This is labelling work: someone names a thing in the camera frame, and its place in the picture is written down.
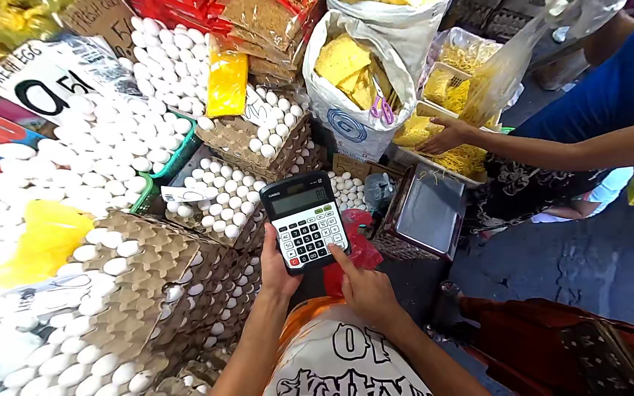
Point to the person's right hand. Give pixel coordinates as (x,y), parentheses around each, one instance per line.
(372,291)

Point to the person's left hand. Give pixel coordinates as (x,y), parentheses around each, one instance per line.
(278,275)

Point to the person's left thumb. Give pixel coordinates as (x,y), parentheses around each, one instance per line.
(269,242)

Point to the person's right index finger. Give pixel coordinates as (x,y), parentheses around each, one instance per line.
(343,259)

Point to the person's right thumb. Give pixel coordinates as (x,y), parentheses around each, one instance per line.
(348,288)

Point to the black and white calculator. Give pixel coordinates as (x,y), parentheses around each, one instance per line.
(306,220)

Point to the person's left forearm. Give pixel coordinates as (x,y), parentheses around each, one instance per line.
(256,344)

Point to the person's right forearm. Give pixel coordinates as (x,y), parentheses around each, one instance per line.
(432,357)

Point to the red plastic bag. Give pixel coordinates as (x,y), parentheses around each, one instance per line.
(358,250)

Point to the stack of cardboard egg trays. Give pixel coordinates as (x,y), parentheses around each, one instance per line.
(251,234)
(273,165)
(141,286)

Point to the pile of white eggs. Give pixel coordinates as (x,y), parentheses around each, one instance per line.
(91,151)
(75,368)
(171,63)
(348,192)
(276,131)
(222,201)

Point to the grey plastic bag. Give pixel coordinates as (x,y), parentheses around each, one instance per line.
(380,191)

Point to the small white paper sign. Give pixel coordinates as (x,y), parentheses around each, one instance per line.
(187,194)
(53,294)
(256,107)

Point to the small brown cardboard sign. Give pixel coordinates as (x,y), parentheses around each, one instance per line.
(351,165)

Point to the weighing scale with metal plate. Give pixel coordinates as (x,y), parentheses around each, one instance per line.
(430,203)

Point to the white plastic crate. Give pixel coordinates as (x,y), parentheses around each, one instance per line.
(426,93)
(405,158)

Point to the green plastic basket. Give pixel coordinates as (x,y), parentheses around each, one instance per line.
(184,148)
(145,199)

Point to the white woven sack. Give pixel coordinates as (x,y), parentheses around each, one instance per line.
(399,30)
(344,129)

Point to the pile of yellow noodles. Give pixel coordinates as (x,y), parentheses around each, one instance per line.
(463,157)
(452,96)
(463,58)

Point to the yellow plastic packet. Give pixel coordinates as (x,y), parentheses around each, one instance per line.
(227,80)

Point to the pile of yellow dried sheets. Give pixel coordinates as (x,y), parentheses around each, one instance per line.
(347,69)

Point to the yellow plastic sheet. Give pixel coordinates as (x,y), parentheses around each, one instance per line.
(47,236)

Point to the clear plastic bag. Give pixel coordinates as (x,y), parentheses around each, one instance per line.
(501,63)

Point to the white sign with black lettering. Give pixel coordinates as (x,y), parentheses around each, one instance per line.
(47,82)

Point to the pile of yellow packets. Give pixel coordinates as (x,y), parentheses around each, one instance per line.
(3,33)

